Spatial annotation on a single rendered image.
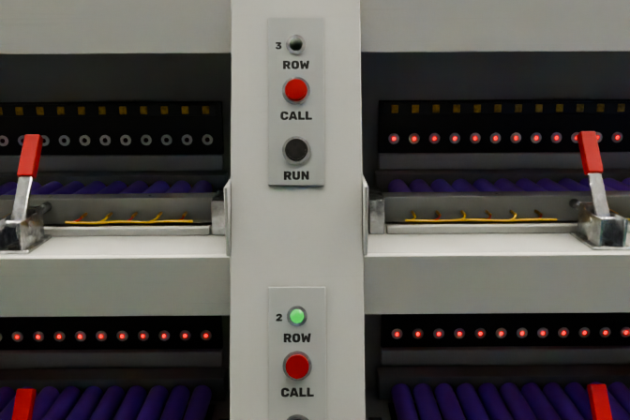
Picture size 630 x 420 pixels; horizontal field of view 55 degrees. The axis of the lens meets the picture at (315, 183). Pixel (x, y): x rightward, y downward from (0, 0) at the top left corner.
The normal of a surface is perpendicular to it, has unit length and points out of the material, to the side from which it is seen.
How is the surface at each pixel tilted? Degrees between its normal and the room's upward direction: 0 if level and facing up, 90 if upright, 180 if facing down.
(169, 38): 107
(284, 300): 90
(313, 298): 90
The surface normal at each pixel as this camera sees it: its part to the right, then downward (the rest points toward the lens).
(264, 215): 0.00, -0.07
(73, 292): 0.00, 0.22
